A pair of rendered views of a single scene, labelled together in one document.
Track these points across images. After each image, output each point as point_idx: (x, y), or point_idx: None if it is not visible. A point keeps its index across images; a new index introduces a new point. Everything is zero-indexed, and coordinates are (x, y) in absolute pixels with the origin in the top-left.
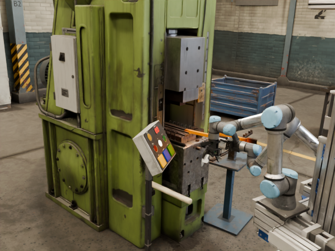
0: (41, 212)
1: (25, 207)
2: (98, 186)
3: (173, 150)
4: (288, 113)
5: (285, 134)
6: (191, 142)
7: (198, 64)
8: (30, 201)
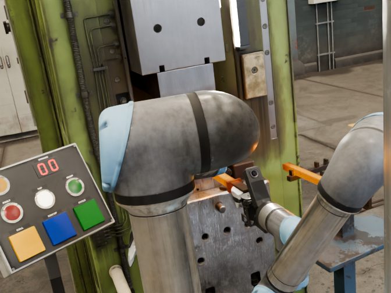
0: (41, 286)
1: (29, 274)
2: (72, 262)
3: (98, 215)
4: (174, 132)
5: (331, 200)
6: (205, 192)
7: (198, 6)
8: (43, 264)
